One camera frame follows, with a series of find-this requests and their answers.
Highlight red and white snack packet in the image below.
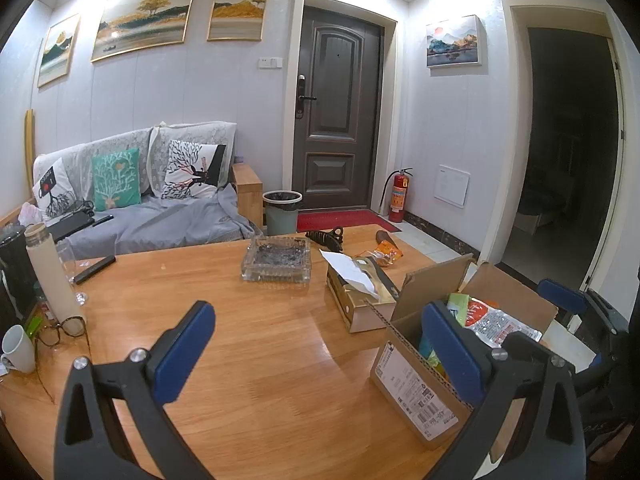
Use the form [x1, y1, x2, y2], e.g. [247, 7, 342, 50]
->
[465, 297, 543, 348]

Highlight yellow wooden stick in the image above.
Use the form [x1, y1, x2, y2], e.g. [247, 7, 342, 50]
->
[25, 109, 35, 201]

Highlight gold tissue box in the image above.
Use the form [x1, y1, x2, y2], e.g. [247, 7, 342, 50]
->
[326, 256, 401, 333]

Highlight door lock handle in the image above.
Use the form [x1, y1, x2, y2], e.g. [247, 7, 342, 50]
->
[295, 75, 317, 120]

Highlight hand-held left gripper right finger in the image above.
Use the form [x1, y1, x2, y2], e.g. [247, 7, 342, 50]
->
[421, 302, 587, 480]

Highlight glass ashtray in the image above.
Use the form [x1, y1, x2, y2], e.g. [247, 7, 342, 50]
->
[241, 236, 312, 286]

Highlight black remote control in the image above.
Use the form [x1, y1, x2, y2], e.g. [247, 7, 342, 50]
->
[74, 256, 117, 284]

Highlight teal deer pillow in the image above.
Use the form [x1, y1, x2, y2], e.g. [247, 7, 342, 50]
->
[91, 147, 141, 212]

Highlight green snack packet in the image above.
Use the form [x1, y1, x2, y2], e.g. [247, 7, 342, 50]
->
[446, 292, 473, 328]

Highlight black rimmed eyeglasses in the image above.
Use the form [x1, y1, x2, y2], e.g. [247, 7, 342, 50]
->
[34, 314, 87, 348]

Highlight black and white tree pillow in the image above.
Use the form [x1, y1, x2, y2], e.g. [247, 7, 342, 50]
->
[161, 139, 227, 200]

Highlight black tablet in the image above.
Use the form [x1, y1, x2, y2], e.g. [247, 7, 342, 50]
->
[50, 210, 96, 242]

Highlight narrow golden landscape painting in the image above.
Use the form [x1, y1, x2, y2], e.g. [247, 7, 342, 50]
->
[206, 0, 271, 42]

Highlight white bed frame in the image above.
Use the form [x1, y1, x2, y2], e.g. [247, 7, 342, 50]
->
[515, 192, 558, 235]

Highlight black claw clip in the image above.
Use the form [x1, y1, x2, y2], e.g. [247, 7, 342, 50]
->
[305, 226, 345, 252]

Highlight pink cloth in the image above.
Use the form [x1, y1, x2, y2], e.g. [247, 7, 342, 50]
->
[17, 202, 46, 226]

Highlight white tissue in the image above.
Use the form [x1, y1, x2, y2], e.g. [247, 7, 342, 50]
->
[320, 249, 378, 297]

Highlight cardboard box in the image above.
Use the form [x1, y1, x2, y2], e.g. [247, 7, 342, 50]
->
[370, 253, 598, 451]

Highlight white wall panel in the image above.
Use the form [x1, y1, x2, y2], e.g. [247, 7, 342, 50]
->
[433, 165, 471, 207]

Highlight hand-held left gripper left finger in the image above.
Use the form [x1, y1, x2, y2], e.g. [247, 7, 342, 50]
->
[52, 300, 217, 480]

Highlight dark brown door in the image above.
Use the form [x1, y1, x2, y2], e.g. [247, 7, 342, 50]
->
[292, 6, 385, 211]

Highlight wide golden landscape painting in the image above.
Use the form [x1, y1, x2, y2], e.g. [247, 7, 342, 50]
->
[90, 0, 198, 63]

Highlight grey blanket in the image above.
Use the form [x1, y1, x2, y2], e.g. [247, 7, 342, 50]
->
[65, 182, 258, 261]

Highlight cream thermos bottle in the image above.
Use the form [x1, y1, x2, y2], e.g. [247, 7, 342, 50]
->
[24, 223, 87, 323]

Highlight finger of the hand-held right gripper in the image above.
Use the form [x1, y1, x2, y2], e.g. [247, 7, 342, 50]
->
[570, 334, 627, 392]
[536, 279, 630, 336]

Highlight grey sofa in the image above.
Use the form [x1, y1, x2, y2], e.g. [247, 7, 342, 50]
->
[0, 121, 263, 261]

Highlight white mug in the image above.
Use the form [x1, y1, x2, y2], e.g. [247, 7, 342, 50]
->
[0, 324, 38, 375]

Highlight small blue mountain painting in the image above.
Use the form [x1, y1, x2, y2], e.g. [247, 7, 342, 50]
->
[426, 14, 486, 68]

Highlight grey trash bin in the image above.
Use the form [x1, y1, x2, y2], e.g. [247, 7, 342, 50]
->
[262, 190, 302, 237]

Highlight red doormat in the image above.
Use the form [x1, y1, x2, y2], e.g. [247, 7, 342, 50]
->
[296, 210, 401, 233]

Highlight orange snack bag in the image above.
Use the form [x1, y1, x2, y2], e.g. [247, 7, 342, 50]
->
[372, 241, 403, 267]

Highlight green mountain painting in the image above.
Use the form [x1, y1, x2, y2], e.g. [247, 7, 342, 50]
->
[37, 13, 82, 88]

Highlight white pillow red black print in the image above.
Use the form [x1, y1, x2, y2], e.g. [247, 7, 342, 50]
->
[32, 157, 76, 218]

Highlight red fire extinguisher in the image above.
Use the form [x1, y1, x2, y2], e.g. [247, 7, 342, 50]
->
[381, 168, 413, 223]

